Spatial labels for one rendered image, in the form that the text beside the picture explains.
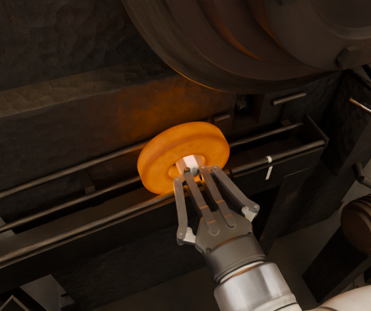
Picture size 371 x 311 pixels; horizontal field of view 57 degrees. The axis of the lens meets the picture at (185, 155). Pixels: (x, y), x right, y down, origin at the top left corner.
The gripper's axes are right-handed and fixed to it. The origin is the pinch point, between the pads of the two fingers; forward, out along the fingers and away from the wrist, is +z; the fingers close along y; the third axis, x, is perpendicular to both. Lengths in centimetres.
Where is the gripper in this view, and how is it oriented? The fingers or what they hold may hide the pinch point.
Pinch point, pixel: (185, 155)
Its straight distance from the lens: 55.2
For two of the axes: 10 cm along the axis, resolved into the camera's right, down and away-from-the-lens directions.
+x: 0.2, -5.8, -8.1
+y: 9.3, -2.9, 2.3
